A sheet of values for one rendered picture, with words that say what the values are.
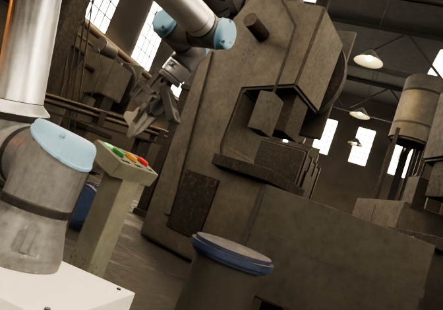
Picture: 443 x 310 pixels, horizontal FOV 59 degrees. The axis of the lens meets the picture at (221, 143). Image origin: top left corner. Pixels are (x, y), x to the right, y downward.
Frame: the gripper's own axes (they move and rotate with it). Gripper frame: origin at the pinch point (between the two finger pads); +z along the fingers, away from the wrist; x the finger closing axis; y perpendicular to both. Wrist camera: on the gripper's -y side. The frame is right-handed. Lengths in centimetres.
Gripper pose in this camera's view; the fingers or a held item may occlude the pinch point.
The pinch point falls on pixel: (132, 134)
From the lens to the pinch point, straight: 116.3
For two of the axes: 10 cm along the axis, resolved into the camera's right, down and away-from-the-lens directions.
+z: -6.3, 7.8, 0.1
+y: -7.2, -5.9, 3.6
